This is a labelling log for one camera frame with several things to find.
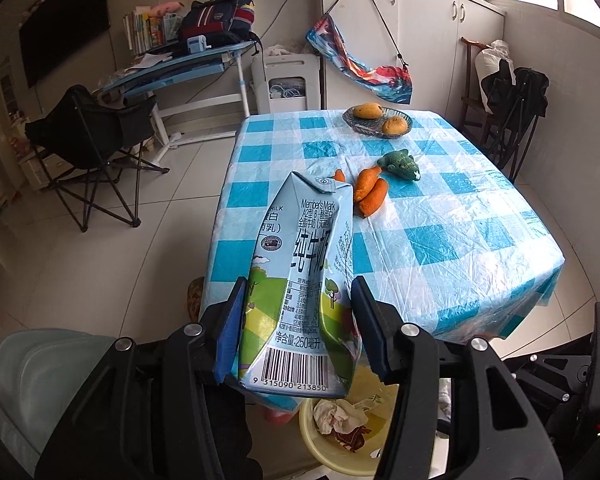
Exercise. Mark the orange peel piece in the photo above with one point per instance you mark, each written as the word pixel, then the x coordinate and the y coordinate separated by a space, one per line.
pixel 374 199
pixel 365 182
pixel 339 176

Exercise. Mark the white plastic stool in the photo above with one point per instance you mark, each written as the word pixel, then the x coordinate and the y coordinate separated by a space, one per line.
pixel 286 83

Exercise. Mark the dark wooden chair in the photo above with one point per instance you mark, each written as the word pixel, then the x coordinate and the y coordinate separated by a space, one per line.
pixel 475 121

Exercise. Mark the pink plush toy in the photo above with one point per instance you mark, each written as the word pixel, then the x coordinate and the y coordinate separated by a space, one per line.
pixel 165 8

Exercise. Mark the glass fruit plate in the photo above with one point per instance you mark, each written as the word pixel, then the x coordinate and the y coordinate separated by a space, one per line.
pixel 373 127

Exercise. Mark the white wall cabinet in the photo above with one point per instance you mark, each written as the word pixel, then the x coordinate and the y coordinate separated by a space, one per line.
pixel 428 33

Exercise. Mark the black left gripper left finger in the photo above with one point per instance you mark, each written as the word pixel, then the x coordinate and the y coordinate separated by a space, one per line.
pixel 206 429

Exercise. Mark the blue white study desk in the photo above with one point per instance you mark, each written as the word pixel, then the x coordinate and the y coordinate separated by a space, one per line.
pixel 147 81

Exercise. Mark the white bag on chair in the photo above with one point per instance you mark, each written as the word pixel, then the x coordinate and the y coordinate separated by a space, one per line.
pixel 495 71

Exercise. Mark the yellow mango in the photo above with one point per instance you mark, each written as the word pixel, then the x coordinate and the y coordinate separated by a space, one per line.
pixel 395 126
pixel 368 111

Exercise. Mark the yellow mango right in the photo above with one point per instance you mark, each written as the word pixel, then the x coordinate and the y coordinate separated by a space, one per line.
pixel 395 126

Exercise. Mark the navy red backpack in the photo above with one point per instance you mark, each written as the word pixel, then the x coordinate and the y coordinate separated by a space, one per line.
pixel 221 22

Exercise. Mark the green plush toy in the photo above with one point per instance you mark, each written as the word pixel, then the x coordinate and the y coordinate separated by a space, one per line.
pixel 401 163

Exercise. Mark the yellow mango left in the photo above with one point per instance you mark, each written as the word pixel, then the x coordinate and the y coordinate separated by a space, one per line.
pixel 368 111

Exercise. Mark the blue checkered plastic tablecloth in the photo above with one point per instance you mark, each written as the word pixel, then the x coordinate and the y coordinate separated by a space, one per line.
pixel 458 252

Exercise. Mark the crumpled white paper tissue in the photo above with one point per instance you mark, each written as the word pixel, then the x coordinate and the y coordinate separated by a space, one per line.
pixel 337 416

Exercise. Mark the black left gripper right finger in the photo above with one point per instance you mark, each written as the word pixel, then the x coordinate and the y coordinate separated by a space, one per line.
pixel 404 355

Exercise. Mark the colourful hanging tote bag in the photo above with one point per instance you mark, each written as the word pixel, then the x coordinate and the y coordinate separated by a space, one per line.
pixel 391 83

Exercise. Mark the light blue milk carton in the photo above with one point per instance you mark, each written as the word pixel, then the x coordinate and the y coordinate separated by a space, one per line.
pixel 300 336

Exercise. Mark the yellow plastic trash basin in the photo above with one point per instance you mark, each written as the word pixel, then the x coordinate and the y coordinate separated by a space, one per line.
pixel 347 435

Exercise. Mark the row of books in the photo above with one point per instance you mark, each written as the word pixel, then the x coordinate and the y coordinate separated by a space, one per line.
pixel 145 30

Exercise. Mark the black wall television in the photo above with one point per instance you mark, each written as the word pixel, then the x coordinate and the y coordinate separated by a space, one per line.
pixel 56 30

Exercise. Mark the black folding camp chair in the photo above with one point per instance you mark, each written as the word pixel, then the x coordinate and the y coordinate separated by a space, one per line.
pixel 94 154

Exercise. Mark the blue pencil sharpener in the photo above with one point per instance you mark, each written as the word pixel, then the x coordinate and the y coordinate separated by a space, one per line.
pixel 197 44

